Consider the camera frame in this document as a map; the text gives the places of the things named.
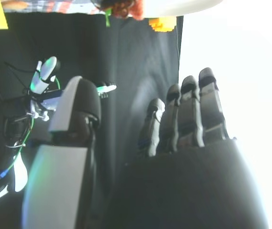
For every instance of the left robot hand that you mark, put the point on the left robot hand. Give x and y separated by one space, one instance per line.
188 186

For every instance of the chocolate drip toy cake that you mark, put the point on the chocolate drip toy cake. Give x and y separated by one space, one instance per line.
117 7

